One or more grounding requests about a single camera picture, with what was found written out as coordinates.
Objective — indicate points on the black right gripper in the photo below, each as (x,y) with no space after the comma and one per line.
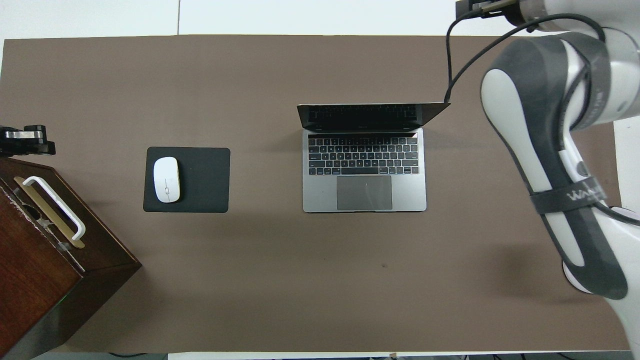
(469,7)

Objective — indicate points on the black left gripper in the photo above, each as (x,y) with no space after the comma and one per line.
(35,145)

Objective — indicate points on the grey laptop computer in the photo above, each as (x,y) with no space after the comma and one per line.
(365,192)

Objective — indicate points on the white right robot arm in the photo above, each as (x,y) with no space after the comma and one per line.
(515,100)

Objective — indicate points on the brass plate on box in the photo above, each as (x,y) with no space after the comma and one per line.
(47,212)

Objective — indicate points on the dark brown wooden box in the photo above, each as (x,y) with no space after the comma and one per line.
(35,270)

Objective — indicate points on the white computer mouse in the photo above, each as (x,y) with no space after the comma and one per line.
(166,180)

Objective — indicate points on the black mouse pad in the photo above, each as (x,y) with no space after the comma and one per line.
(205,180)

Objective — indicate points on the white desk lamp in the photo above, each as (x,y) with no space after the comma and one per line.
(570,277)

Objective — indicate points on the large brown table mat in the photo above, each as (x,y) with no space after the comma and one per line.
(300,280)

